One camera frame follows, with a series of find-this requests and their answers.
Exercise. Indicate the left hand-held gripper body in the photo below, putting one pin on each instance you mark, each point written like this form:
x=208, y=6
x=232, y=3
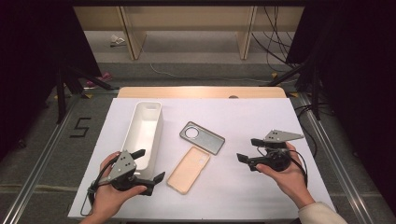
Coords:
x=123, y=168

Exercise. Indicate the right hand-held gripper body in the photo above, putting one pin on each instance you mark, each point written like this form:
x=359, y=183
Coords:
x=275, y=157

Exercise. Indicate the white plastic storage bin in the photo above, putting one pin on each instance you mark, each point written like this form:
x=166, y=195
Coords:
x=143, y=130

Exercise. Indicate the beige phone case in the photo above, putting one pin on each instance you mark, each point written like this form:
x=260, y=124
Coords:
x=186, y=171

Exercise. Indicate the grey phone case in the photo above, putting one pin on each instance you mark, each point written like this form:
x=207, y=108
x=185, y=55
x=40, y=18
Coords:
x=207, y=141

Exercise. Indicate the person's right hand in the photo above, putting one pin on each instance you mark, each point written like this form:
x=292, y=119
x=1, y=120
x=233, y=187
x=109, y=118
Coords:
x=289, y=183

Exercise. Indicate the person's left hand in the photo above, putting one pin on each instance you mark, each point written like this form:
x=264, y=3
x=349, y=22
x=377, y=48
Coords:
x=107, y=199

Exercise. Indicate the white table cover sheet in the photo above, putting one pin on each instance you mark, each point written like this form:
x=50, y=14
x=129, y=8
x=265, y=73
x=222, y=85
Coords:
x=249, y=118

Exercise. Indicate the yellow tape piece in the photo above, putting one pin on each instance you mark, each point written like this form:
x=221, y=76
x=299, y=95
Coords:
x=292, y=94
x=274, y=75
x=88, y=95

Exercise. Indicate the black metal stand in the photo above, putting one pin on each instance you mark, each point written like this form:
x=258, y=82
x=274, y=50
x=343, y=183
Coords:
x=60, y=99
x=316, y=93

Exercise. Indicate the pink item on floor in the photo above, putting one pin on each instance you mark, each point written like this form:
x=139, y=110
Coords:
x=106, y=76

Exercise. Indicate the light wooden shelf unit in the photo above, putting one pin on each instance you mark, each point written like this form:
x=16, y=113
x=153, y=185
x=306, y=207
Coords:
x=134, y=40

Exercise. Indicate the dark curtain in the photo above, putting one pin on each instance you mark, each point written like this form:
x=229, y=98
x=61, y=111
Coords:
x=358, y=77
x=25, y=62

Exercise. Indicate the small white floor object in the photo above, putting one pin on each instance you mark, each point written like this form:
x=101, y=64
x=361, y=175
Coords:
x=116, y=39

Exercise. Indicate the metal floor rail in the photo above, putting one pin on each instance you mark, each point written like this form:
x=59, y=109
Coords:
x=34, y=174
x=335, y=161

